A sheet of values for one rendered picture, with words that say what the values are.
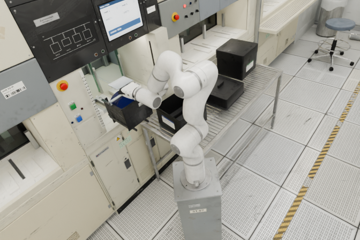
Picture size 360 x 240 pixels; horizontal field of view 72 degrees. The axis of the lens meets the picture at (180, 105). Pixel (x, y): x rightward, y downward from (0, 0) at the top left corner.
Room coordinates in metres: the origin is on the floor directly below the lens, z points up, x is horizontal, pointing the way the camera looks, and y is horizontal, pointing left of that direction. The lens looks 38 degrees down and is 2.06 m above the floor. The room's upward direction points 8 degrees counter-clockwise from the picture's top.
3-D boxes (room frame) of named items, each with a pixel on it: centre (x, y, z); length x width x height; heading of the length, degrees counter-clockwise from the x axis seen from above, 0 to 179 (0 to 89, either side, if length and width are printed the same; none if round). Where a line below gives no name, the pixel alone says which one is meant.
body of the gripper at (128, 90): (1.24, 0.26, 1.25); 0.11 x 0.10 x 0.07; 43
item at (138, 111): (1.31, 0.34, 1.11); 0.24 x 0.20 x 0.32; 133
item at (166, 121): (1.45, 0.00, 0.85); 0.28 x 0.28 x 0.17; 38
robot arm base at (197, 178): (0.92, -0.03, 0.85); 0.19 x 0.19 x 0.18
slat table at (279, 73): (1.73, -0.34, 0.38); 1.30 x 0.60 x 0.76; 134
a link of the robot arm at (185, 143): (0.90, -0.01, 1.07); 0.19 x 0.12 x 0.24; 133
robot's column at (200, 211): (0.92, -0.03, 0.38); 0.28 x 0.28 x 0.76; 89
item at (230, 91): (1.71, -0.36, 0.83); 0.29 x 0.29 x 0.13; 45
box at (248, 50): (2.08, -0.60, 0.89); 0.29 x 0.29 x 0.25; 45
